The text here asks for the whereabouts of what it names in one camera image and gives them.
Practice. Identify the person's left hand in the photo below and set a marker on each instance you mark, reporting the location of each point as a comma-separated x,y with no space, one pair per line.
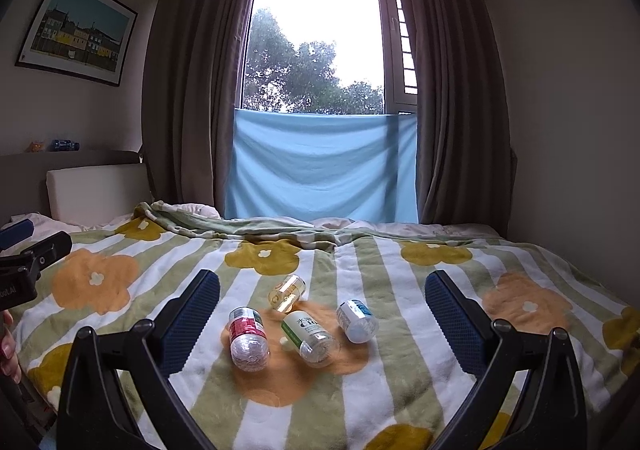
9,350

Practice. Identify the window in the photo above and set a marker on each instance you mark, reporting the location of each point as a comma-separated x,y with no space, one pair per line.
320,29

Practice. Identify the small blue toy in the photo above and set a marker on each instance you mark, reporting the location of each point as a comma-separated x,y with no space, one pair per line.
65,145

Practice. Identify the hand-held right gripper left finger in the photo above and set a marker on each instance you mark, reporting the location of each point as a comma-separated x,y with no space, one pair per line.
190,325

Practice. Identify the clear cup red label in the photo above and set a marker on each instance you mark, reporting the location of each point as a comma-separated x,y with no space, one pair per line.
246,332

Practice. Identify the clear cup blue label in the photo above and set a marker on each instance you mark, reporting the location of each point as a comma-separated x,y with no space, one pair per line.
356,319

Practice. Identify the clear cup green label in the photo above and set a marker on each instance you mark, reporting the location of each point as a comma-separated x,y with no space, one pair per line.
301,330

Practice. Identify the light blue hanging cloth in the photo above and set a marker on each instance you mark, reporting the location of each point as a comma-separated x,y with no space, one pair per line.
320,169

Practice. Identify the grey headboard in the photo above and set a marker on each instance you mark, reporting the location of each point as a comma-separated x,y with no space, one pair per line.
100,157

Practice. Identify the clear yellow cup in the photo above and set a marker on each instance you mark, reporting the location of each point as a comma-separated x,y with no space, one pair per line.
287,292

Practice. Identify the white headboard cushion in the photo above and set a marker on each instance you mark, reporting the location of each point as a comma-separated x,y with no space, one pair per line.
95,190

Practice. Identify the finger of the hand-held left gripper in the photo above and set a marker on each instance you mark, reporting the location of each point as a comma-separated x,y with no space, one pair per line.
15,235
50,247

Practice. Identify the brown curtain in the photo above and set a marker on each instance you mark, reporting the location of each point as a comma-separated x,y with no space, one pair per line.
460,104
200,104

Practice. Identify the floral striped blanket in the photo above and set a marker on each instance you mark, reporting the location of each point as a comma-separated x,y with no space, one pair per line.
400,380

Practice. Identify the small orange toy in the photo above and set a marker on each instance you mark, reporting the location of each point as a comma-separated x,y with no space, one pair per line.
37,146

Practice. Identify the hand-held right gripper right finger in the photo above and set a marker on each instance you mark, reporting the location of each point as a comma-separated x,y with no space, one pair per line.
455,325

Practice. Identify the framed wall picture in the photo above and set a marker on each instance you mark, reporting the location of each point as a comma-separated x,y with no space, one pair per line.
75,29

